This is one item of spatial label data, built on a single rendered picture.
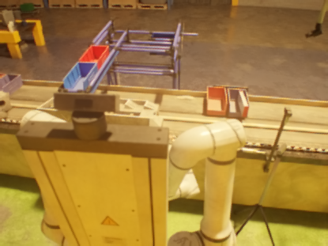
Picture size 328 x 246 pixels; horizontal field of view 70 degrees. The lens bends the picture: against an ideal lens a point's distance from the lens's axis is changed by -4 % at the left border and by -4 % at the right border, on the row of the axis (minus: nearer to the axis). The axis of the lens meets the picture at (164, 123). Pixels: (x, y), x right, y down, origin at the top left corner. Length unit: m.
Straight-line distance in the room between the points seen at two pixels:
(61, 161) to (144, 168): 0.20
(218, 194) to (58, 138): 0.70
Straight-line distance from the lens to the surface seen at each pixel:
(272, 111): 2.67
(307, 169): 2.31
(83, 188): 0.68
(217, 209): 1.11
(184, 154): 0.87
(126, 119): 1.97
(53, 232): 1.40
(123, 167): 0.58
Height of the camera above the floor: 2.12
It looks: 37 degrees down
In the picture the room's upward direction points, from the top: straight up
